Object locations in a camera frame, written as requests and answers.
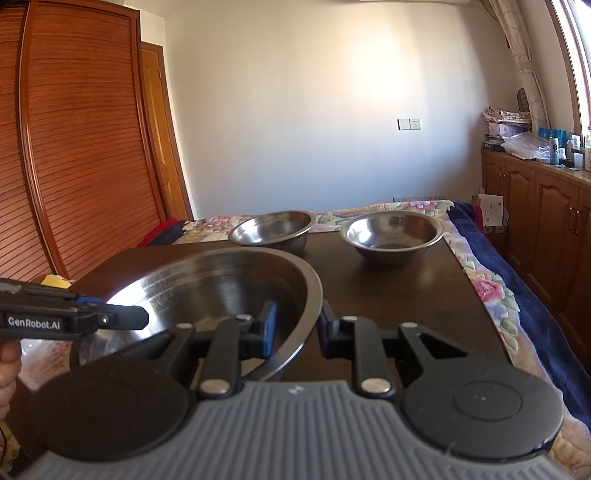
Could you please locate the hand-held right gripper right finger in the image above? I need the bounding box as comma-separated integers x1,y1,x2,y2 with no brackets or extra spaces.
320,299,469,398

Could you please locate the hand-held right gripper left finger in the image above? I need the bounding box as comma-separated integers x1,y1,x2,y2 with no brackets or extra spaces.
154,299,279,400

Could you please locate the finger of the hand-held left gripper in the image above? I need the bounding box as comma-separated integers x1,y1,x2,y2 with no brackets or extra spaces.
96,305,150,331
28,285,101,307

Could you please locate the large steel bowl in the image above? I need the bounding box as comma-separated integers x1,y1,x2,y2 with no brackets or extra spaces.
78,247,324,384

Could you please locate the small steel bowl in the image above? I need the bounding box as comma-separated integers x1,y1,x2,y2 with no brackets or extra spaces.
228,210,313,257

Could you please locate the medium steel bowl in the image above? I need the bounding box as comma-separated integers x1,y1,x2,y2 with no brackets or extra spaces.
340,212,445,265

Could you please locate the person's left hand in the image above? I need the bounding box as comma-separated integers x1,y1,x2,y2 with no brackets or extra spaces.
0,342,23,422

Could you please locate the red cloth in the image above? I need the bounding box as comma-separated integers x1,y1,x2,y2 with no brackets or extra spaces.
137,219,184,248

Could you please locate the wooden slatted wardrobe door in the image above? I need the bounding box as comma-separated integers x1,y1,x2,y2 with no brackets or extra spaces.
0,0,169,283

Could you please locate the white paper bag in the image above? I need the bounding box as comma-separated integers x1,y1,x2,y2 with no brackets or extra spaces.
478,193,507,230

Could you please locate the wooden cabinet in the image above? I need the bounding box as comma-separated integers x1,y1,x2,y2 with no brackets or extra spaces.
480,148,591,370

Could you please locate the pink box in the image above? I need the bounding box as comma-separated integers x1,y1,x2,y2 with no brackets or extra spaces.
487,122,525,139

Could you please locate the clear plastic bag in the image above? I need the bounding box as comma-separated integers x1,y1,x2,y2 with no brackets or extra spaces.
501,131,551,161

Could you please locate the folded floral cloth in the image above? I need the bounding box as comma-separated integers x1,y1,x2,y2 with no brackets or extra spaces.
482,106,533,124

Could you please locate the row of toiletry bottles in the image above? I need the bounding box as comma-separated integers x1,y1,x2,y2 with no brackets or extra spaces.
538,127,591,172

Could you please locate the patterned curtain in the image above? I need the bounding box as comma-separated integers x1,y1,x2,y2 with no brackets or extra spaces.
485,0,549,126

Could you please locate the window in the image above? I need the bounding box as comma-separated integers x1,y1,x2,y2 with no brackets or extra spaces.
547,0,591,139

